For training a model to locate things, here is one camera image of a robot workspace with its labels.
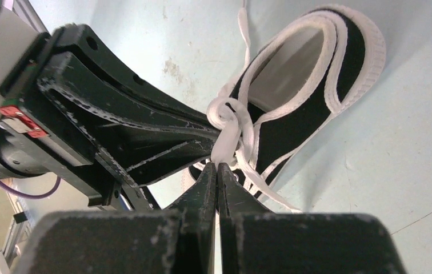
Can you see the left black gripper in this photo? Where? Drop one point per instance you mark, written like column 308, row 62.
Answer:
column 71, row 107

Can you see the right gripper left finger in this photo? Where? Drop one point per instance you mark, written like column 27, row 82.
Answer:
column 177, row 239

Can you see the black white sneaker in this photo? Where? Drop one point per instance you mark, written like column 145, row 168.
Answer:
column 305, row 76

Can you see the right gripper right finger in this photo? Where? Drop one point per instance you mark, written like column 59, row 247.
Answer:
column 257, row 240

